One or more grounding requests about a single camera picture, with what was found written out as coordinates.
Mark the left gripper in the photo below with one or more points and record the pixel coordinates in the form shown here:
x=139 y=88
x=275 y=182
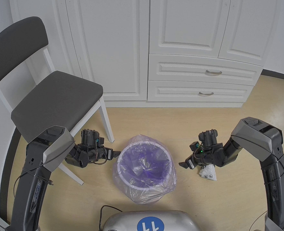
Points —
x=104 y=153

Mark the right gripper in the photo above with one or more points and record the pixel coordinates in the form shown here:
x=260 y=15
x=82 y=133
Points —
x=195 y=160

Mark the purple plastic bag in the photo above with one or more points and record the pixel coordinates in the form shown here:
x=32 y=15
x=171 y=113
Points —
x=144 y=162

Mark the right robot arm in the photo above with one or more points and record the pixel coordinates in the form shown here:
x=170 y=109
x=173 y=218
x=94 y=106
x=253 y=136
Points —
x=260 y=138

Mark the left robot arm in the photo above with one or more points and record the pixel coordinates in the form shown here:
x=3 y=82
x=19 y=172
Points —
x=57 y=148

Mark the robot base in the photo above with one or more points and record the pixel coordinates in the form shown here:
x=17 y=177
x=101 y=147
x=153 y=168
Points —
x=151 y=220

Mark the white trash bin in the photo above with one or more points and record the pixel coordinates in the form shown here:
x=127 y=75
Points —
x=119 y=169

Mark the white printed wrapper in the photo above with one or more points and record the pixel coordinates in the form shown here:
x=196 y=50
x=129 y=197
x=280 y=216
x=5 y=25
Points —
x=209 y=174

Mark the white chair grey cushions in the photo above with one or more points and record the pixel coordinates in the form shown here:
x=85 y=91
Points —
x=60 y=97

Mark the white wardrobe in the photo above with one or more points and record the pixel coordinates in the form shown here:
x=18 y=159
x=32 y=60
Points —
x=108 y=44

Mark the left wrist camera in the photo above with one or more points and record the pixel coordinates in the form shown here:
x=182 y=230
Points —
x=99 y=141

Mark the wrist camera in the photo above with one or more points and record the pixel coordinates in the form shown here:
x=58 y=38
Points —
x=99 y=141
x=195 y=146

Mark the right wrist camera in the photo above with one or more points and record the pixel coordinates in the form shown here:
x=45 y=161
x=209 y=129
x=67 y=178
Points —
x=195 y=146

